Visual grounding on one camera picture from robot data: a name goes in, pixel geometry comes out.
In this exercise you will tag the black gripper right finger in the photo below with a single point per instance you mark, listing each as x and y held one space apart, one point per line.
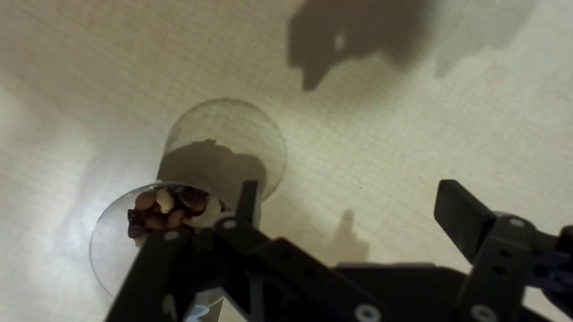
495 252

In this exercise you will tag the mixed nuts pile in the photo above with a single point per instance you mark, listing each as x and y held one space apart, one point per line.
158 207

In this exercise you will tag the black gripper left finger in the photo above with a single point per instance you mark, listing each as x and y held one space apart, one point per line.
180 270

